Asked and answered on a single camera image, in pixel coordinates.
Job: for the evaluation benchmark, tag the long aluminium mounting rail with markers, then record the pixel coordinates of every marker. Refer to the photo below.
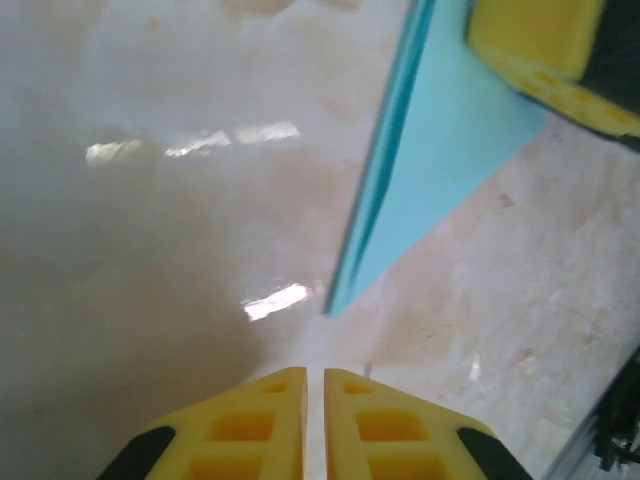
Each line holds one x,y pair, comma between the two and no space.
575,457

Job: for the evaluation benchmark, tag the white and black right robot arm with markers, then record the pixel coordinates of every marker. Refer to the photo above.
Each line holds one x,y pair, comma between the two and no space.
620,420

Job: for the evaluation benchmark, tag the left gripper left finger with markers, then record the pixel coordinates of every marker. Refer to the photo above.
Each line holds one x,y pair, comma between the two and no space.
240,430

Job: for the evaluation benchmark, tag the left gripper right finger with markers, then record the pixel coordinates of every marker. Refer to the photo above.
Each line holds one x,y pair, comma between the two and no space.
390,430

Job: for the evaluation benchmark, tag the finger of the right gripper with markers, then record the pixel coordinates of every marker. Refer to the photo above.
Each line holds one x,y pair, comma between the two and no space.
540,40

